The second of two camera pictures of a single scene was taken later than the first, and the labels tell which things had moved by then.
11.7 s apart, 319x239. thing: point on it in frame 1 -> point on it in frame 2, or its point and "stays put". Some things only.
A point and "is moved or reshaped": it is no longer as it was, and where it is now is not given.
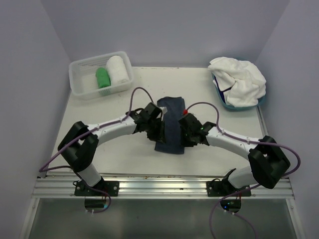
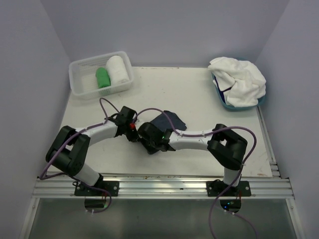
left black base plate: (110, 187) stays put
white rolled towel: (116, 71) stays put
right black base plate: (223, 188) stays put
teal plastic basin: (243, 107) stays put
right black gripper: (184, 142) -> (150, 149)
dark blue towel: (175, 107) is moved or reshaped
